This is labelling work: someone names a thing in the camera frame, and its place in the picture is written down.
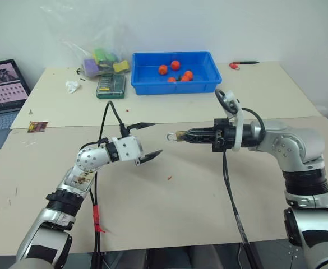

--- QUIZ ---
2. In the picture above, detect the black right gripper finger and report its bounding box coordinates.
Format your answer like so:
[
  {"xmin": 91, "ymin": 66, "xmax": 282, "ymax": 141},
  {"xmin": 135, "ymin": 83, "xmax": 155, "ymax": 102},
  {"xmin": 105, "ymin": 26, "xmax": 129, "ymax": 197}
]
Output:
[
  {"xmin": 180, "ymin": 127, "xmax": 216, "ymax": 137},
  {"xmin": 181, "ymin": 136, "xmax": 216, "ymax": 145}
]

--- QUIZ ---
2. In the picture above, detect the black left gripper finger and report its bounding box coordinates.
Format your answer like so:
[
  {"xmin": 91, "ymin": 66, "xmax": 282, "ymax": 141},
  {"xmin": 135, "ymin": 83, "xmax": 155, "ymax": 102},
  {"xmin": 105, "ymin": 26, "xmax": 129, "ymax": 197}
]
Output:
[
  {"xmin": 139, "ymin": 149, "xmax": 164, "ymax": 165},
  {"xmin": 128, "ymin": 122, "xmax": 155, "ymax": 137}
]

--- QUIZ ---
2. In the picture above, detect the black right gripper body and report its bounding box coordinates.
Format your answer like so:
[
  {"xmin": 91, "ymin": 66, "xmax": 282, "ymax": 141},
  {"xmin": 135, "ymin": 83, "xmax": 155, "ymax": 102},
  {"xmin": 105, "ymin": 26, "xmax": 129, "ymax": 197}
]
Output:
[{"xmin": 211, "ymin": 118, "xmax": 238, "ymax": 154}]

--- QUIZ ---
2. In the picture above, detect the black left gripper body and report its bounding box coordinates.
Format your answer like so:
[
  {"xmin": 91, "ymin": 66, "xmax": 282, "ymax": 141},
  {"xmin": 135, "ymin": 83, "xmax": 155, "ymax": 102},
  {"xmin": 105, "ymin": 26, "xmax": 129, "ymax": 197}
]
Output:
[{"xmin": 120, "ymin": 124, "xmax": 145, "ymax": 166}]

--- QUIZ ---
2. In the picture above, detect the brass padlock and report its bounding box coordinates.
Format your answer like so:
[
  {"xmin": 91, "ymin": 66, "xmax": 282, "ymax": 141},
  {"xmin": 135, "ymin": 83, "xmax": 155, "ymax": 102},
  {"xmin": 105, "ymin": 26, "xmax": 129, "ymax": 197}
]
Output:
[{"xmin": 166, "ymin": 131, "xmax": 186, "ymax": 142}]

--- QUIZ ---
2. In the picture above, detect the blue plastic bin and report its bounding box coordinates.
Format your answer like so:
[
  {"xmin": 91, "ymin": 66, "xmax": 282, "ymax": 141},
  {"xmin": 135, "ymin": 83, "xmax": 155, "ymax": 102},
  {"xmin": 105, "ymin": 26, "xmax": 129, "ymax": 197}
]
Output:
[{"xmin": 131, "ymin": 50, "xmax": 223, "ymax": 96}]

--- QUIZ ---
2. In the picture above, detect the green screwdriver bit case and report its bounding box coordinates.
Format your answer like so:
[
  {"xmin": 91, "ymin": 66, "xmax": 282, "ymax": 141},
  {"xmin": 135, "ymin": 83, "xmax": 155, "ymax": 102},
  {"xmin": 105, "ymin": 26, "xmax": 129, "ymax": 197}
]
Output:
[{"xmin": 96, "ymin": 75, "xmax": 127, "ymax": 100}]

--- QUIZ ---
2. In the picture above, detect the yellow block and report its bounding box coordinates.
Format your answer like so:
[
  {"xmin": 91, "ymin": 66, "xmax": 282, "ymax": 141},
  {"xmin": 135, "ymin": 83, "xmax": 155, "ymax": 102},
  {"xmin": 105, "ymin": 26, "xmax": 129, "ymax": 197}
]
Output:
[{"xmin": 112, "ymin": 61, "xmax": 130, "ymax": 73}]

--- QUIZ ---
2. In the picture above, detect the purple block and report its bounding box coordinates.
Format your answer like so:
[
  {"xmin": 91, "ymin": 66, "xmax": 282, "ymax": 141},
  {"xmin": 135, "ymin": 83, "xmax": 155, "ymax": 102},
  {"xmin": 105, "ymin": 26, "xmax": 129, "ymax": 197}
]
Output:
[{"xmin": 82, "ymin": 58, "xmax": 99, "ymax": 76}]

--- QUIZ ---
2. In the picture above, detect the crumpled white paper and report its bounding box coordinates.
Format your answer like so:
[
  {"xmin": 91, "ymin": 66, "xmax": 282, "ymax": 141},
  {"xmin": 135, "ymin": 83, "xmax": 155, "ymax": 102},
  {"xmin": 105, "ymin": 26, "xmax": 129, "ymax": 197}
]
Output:
[{"xmin": 65, "ymin": 80, "xmax": 81, "ymax": 95}]

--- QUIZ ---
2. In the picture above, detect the small red printed packet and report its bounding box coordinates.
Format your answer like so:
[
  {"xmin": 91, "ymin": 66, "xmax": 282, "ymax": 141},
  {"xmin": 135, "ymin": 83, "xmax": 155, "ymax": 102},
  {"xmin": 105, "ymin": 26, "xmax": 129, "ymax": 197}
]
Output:
[{"xmin": 27, "ymin": 120, "xmax": 49, "ymax": 133}]

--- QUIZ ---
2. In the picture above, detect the clear plastic bag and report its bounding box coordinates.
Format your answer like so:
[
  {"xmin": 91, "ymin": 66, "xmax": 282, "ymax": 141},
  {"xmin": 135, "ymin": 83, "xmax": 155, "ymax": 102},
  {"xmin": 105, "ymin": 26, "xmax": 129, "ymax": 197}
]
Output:
[{"xmin": 40, "ymin": 4, "xmax": 133, "ymax": 78}]

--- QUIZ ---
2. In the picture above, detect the grey laptop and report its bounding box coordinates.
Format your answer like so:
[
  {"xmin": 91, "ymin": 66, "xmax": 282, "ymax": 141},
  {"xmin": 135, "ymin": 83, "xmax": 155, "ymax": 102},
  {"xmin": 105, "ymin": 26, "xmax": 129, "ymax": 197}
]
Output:
[{"xmin": 0, "ymin": 58, "xmax": 33, "ymax": 165}]

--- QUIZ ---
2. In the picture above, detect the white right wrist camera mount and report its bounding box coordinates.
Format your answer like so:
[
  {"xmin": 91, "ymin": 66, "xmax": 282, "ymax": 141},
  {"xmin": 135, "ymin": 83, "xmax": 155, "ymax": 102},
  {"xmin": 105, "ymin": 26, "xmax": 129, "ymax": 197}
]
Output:
[{"xmin": 215, "ymin": 89, "xmax": 245, "ymax": 152}]

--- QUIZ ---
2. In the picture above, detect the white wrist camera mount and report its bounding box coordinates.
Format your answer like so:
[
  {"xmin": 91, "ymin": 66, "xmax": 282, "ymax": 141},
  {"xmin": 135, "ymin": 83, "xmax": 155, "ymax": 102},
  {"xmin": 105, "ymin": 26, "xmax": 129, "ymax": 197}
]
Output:
[
  {"xmin": 112, "ymin": 135, "xmax": 144, "ymax": 163},
  {"xmin": 215, "ymin": 89, "xmax": 245, "ymax": 152}
]

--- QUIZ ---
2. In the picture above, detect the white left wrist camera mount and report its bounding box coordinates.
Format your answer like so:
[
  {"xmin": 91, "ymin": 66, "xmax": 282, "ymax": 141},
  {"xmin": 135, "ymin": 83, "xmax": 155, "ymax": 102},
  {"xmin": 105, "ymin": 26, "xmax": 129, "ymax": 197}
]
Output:
[{"xmin": 112, "ymin": 135, "xmax": 144, "ymax": 163}]

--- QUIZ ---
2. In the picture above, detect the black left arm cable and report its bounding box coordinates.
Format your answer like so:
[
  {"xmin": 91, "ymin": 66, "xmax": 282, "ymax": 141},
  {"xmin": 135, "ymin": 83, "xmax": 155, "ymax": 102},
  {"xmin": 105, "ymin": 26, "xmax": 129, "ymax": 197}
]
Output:
[{"xmin": 90, "ymin": 100, "xmax": 125, "ymax": 269}]

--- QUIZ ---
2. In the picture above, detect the black right wrist loop cable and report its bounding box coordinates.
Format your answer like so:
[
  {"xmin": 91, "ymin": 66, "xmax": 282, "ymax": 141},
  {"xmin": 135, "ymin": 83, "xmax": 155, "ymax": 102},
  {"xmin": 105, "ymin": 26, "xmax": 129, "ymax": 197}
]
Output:
[{"xmin": 241, "ymin": 107, "xmax": 266, "ymax": 134}]

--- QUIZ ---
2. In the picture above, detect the long black right gripper cable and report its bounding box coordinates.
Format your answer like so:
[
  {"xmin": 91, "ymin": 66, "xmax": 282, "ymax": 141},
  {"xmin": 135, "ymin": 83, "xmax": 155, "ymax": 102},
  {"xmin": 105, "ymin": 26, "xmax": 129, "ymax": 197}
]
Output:
[{"xmin": 221, "ymin": 151, "xmax": 256, "ymax": 269}]

